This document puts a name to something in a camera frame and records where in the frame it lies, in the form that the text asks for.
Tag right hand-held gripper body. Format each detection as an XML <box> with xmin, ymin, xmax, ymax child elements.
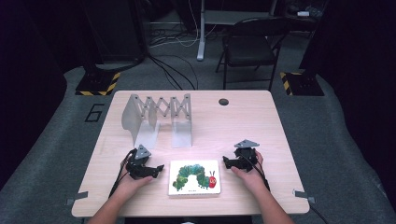
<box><xmin>233</xmin><ymin>138</ymin><xmax>261</xmax><ymax>173</ymax></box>

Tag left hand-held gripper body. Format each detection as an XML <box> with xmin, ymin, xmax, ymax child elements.
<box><xmin>125</xmin><ymin>144</ymin><xmax>157</xmax><ymax>180</ymax></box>

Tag white caterpillar picture book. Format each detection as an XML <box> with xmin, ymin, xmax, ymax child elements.
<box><xmin>167</xmin><ymin>159</ymin><xmax>222</xmax><ymax>197</ymax></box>

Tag person's right hand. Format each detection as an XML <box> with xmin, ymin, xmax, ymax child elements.
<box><xmin>230</xmin><ymin>149</ymin><xmax>266</xmax><ymax>194</ymax></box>

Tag person's left hand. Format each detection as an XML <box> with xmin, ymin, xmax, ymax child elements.
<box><xmin>119</xmin><ymin>161</ymin><xmax>154</xmax><ymax>199</ymax></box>

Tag grey expandable metal book rack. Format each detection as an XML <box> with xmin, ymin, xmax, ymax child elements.
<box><xmin>120</xmin><ymin>92</ymin><xmax>193</xmax><ymax>149</ymax></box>

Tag grey table edge clamp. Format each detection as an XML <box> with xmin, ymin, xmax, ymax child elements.
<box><xmin>292</xmin><ymin>189</ymin><xmax>317</xmax><ymax>205</ymax></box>
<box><xmin>64</xmin><ymin>190</ymin><xmax>90</xmax><ymax>206</ymax></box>

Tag black yellow striped stand base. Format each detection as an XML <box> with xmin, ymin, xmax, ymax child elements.
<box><xmin>75</xmin><ymin>70</ymin><xmax>121</xmax><ymax>97</ymax></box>
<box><xmin>278</xmin><ymin>71</ymin><xmax>325</xmax><ymax>97</ymax></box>

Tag black folding chair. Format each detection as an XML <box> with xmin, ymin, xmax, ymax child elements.
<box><xmin>215</xmin><ymin>16</ymin><xmax>293</xmax><ymax>92</ymax></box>

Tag black cabinet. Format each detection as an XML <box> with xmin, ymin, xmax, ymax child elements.
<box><xmin>78</xmin><ymin>0</ymin><xmax>149</xmax><ymax>73</ymax></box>

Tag grey desk with white leg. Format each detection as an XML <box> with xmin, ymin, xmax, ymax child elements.
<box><xmin>196</xmin><ymin>0</ymin><xmax>278</xmax><ymax>62</ymax></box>

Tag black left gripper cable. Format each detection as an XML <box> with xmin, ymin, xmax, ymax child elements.
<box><xmin>107</xmin><ymin>148</ymin><xmax>138</xmax><ymax>199</ymax></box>

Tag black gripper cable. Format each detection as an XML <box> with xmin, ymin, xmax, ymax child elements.
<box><xmin>107</xmin><ymin>148</ymin><xmax>138</xmax><ymax>199</ymax></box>
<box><xmin>242</xmin><ymin>154</ymin><xmax>271</xmax><ymax>191</ymax></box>

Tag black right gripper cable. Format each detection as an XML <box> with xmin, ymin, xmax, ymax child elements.
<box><xmin>242</xmin><ymin>154</ymin><xmax>271</xmax><ymax>191</ymax></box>

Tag black cable at table corner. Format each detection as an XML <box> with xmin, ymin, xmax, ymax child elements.
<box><xmin>307</xmin><ymin>203</ymin><xmax>330</xmax><ymax>224</ymax></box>

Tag black floor cables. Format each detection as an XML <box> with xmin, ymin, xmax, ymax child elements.
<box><xmin>146</xmin><ymin>52</ymin><xmax>200</xmax><ymax>91</ymax></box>

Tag white floor cables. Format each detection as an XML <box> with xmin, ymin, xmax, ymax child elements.
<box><xmin>148</xmin><ymin>0</ymin><xmax>219</xmax><ymax>49</ymax></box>

